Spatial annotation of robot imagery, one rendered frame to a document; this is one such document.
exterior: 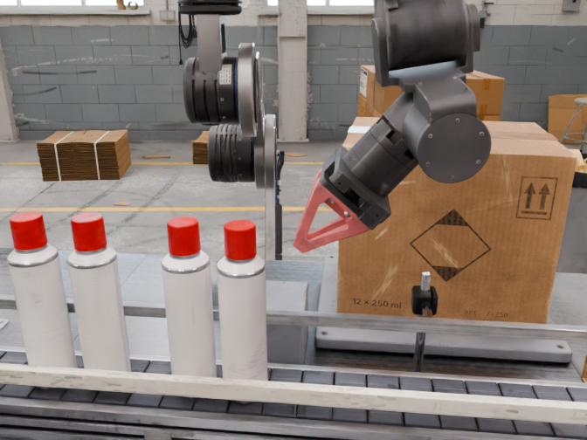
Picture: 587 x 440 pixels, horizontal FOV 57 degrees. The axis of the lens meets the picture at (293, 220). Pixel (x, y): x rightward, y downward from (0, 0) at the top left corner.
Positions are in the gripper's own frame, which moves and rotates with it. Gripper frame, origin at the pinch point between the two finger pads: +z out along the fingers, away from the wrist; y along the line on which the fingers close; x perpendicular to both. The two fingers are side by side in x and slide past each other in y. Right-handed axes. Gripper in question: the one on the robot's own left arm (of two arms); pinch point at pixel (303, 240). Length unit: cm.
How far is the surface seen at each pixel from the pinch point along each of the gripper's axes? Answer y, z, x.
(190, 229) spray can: 1.1, 6.5, -9.5
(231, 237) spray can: 1.8, 4.1, -5.9
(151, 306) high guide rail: -3.3, 20.0, -7.0
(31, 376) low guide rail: 4.0, 31.7, -12.4
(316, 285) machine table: -36.6, 18.5, 15.0
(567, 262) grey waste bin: -204, -4, 145
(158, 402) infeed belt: 3.4, 24.7, 0.1
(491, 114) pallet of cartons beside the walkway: -339, -35, 104
